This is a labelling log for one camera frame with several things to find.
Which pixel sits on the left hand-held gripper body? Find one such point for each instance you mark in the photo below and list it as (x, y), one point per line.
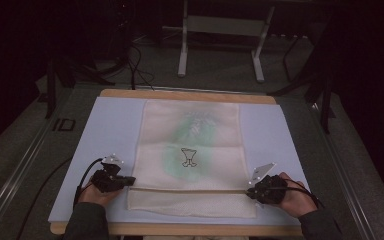
(108, 178)

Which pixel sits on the light blue mat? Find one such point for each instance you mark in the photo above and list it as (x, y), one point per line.
(113, 133)

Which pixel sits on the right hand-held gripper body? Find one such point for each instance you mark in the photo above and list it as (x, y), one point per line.
(269, 191)

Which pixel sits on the metal floor rail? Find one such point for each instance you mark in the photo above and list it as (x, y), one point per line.
(346, 180)
(16, 173)

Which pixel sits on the white metal stand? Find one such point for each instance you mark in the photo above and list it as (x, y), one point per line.
(225, 25)

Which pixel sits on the wooden table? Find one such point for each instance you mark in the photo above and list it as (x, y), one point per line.
(186, 96)

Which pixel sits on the person's left hand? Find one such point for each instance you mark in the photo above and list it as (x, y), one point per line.
(96, 196)

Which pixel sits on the white mesh laundry bag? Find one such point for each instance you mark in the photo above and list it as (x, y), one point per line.
(193, 186)

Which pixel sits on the black tripod stand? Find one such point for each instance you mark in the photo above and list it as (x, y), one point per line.
(66, 70)
(325, 100)

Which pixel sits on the green garment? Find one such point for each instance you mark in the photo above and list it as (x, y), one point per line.
(196, 136)

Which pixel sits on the person's right hand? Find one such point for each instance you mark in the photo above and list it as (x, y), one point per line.
(298, 200)

